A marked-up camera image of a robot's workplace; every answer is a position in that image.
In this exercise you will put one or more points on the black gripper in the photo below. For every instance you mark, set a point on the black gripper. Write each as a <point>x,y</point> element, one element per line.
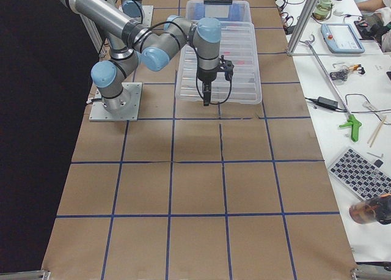
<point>205,76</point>

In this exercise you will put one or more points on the person forearm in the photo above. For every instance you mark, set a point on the person forearm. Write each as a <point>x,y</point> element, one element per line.
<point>373,5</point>

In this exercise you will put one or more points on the clear plastic storage box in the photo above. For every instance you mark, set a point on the clear plastic storage box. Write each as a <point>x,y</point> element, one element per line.
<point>223,10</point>

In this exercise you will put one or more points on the green jar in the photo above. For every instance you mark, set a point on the green jar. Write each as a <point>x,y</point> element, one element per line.
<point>323,10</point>

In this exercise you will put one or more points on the black power adapter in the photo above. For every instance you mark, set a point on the black power adapter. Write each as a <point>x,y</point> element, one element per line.
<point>327,103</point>

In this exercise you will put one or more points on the teach pendant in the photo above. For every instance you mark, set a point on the teach pendant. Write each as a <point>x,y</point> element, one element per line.
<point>341,39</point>

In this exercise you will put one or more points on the small black orange gadget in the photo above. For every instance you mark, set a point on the small black orange gadget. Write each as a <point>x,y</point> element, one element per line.
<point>342,70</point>

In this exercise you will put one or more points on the wooden chopsticks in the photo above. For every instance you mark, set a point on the wooden chopsticks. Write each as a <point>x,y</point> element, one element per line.
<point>374,135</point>

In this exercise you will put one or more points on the checkered calibration board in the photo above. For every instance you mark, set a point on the checkered calibration board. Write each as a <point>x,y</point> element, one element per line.
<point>359,175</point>

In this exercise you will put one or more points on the hex key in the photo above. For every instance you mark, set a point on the hex key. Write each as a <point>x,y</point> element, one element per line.
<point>381,156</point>

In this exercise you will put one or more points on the amber bottle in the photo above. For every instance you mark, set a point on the amber bottle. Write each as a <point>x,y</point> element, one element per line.
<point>376,209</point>

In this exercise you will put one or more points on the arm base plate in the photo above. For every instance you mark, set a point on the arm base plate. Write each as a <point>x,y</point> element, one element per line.
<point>140,13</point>
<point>123,108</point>

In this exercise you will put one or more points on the aluminium frame post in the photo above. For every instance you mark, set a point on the aluminium frame post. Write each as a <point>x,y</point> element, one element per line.
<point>306,12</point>

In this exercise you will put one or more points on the green handled reacher grabber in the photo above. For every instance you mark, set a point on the green handled reacher grabber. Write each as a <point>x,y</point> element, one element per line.
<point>351,121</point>

